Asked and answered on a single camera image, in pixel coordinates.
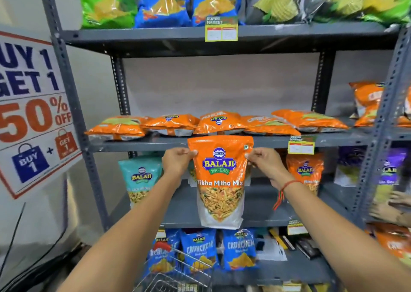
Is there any person's right hand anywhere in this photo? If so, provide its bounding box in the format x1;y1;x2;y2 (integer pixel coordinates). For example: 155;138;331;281
245;147;295;190

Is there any person's left hand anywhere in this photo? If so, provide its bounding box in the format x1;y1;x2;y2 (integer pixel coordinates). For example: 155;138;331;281
162;147;198;179

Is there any person's right forearm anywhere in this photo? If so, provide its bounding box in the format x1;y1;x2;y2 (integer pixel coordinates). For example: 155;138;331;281
277;180;411;292

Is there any person's left forearm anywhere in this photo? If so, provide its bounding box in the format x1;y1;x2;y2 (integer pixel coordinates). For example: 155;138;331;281
57;173;184;292

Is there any orange snack packet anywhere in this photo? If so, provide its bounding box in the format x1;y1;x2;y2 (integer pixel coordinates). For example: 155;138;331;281
398;88;411;128
85;115;150;141
349;81;385;127
272;109;349;133
241;115;301;136
141;114;200;137
194;111;248;135

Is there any red thread wristband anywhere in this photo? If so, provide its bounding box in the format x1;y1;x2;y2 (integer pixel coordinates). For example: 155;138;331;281
273;180;302;211

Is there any yellow price tag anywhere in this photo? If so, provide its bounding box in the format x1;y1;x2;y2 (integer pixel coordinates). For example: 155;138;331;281
287;220;308;236
205;16;239;42
288;136;317;155

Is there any teal snack pouch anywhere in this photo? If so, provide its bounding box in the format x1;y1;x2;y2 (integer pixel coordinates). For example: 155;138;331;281
118;156;164;207

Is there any small orange snack pouch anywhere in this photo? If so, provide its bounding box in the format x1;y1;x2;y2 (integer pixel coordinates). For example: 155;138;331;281
285;153;324;196

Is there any yellow flat box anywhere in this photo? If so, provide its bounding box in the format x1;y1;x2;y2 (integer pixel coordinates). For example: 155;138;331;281
268;228;289;250

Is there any blue chips bag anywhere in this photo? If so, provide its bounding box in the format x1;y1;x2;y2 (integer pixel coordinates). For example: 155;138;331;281
180;228;219;274
192;0;247;26
144;229;181;278
222;228;258;272
134;0;192;29

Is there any white plastic packet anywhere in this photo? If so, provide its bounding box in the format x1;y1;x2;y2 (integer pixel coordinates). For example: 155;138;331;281
256;237;288;262

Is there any purple snack pouch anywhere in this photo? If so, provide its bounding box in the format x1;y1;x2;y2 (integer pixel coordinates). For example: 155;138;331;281
374;148;409;204
334;147;368;187

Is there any black flat box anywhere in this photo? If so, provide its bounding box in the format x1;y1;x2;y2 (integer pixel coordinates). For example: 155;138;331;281
295;237;322;260

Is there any grey metal shelf rack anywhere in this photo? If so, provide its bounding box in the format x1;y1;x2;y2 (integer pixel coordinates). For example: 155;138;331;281
37;0;402;292
350;23;411;229

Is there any black chips bag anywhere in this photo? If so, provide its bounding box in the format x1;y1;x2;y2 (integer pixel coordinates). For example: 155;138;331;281
245;0;305;25
302;0;365;24

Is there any orange chips bag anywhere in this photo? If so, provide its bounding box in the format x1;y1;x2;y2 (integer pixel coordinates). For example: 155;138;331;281
365;222;411;267

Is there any white promotional offer sign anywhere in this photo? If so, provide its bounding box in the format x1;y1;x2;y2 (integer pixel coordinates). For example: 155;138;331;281
0;31;83;200

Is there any wire shopping basket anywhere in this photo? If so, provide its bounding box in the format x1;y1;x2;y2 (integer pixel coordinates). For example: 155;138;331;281
133;241;213;292

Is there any black cable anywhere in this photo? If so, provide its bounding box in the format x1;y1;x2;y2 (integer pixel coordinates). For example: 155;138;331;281
0;202;69;292

